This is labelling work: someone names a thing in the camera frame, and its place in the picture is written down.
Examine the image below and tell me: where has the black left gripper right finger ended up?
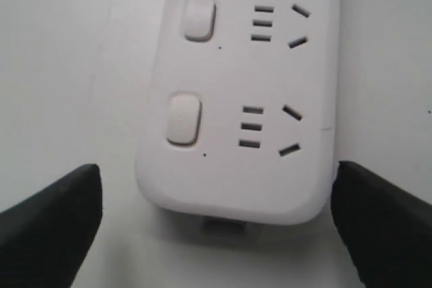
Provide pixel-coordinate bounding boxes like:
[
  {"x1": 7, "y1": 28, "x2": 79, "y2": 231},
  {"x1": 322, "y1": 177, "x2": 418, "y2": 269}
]
[{"x1": 330, "y1": 161, "x2": 431, "y2": 287}]

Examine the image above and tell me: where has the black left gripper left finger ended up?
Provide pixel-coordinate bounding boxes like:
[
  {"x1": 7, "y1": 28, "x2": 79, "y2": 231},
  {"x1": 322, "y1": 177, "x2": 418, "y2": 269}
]
[{"x1": 1, "y1": 164, "x2": 103, "y2": 287}]

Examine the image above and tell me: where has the white five-outlet power strip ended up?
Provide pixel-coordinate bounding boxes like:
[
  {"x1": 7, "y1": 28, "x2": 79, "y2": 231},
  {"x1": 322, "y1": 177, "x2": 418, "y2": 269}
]
[{"x1": 136, "y1": 0, "x2": 341, "y2": 226}]

